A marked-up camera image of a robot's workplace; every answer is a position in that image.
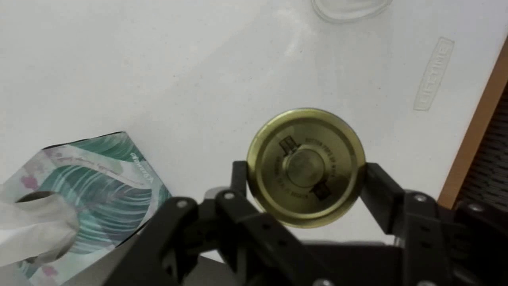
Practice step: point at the teal patterned tissue box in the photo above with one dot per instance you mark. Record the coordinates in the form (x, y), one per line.
(106, 195)

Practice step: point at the dark grey sofa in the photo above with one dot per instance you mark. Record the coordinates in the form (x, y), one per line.
(496, 159)

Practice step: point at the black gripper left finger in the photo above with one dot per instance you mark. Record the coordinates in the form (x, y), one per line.
(223, 243)

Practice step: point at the gold metal jar lid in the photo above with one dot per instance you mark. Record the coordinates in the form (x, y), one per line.
(307, 163)

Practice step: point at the clear glass jar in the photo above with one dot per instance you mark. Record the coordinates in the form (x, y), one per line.
(350, 9)

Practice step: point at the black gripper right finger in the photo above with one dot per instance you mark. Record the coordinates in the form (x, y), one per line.
(439, 243)

